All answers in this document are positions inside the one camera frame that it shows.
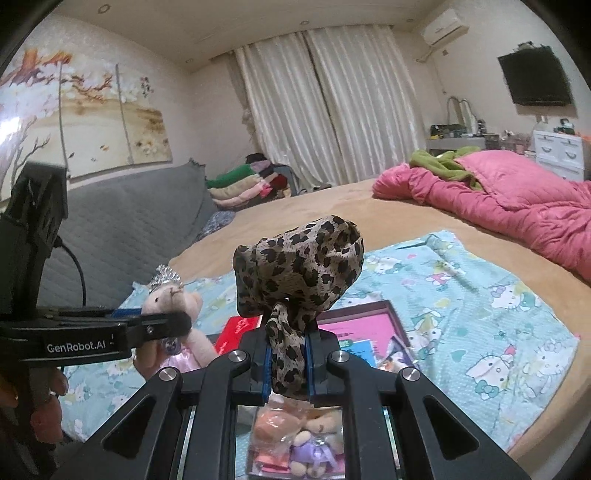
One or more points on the stack of folded clothes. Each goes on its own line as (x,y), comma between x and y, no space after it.
(235,184)

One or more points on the dark patterned cloth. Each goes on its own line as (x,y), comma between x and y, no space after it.
(217,224)

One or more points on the leopard print cloth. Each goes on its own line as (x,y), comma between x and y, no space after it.
(300,263)

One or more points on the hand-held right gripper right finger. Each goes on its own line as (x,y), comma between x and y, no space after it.
(310,369)

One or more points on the red tissue pack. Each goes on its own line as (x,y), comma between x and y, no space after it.
(235,332)

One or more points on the bread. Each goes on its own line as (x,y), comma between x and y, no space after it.
(272,424)

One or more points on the cluttered side table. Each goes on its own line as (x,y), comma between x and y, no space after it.
(452,143)

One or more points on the white curtain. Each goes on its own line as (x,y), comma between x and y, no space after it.
(323,115)

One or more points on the black television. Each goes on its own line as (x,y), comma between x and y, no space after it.
(535,76)

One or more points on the green cloth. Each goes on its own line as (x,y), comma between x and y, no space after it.
(434,164)

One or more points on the plush bear with purple ribbon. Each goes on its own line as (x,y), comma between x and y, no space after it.
(314,450)

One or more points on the pink book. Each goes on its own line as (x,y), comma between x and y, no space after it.
(364,327)

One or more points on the white drawer cabinet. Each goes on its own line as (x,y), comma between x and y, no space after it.
(558,152)

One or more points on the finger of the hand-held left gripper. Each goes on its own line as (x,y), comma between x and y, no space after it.
(161,325)
(124,313)

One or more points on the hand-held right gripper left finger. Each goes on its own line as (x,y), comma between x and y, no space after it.
(264,369)

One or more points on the tree wall painting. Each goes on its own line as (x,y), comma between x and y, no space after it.
(92,115)

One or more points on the person's left hand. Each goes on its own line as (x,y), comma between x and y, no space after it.
(46,392)

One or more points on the white air conditioner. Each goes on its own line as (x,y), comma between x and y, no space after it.
(443,27)

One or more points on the cartoon cat printed blanket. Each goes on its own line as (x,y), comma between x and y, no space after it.
(461,314)

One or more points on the tan round bed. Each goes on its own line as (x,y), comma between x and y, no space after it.
(323,203)

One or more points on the pink quilt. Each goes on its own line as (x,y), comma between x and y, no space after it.
(508,194)

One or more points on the grey quilted headboard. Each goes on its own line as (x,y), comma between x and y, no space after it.
(129,217)

